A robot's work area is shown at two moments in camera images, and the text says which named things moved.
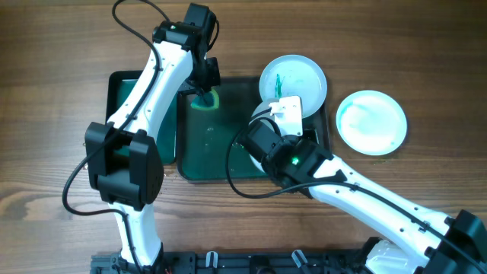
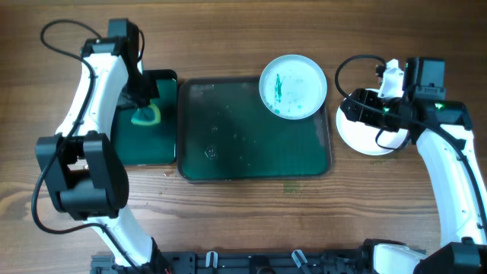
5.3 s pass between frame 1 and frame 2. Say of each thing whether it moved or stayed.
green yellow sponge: moved
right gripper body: moved
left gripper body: moved
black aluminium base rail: stayed
